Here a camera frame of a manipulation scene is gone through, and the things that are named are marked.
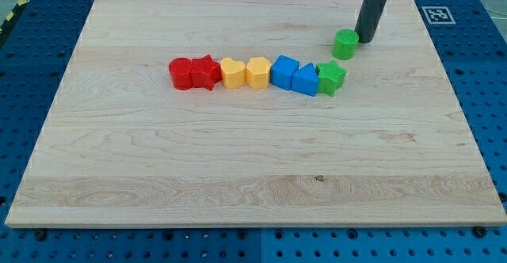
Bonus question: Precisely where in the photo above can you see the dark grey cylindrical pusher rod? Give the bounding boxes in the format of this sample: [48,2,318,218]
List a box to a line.
[355,0,387,44]

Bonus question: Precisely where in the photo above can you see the green cylinder block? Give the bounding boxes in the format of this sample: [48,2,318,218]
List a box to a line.
[332,29,359,60]

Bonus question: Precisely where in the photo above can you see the green star block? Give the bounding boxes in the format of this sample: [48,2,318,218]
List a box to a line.
[316,60,347,97]

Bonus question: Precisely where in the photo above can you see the red star block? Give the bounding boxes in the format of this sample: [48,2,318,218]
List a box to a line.
[191,55,222,90]

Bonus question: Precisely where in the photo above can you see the white fiducial marker tag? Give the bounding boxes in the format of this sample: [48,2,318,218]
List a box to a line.
[422,6,456,25]

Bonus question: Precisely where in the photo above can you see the blue triangle block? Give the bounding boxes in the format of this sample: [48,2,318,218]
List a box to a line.
[291,63,318,97]

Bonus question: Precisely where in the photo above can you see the blue cube block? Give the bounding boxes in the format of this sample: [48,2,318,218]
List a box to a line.
[271,55,299,90]

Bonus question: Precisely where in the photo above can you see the yellow hexagon block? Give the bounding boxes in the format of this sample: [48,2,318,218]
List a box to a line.
[246,56,272,90]

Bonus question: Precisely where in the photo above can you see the yellow heart block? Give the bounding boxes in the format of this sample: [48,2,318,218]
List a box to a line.
[220,57,246,89]

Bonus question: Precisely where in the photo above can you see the red cylinder block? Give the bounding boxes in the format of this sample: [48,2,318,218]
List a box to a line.
[168,57,193,90]

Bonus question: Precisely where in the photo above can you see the light wooden board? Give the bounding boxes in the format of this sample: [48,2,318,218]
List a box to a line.
[6,0,506,228]

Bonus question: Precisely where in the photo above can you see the yellow black hazard tape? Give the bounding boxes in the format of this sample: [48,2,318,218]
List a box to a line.
[1,0,30,35]

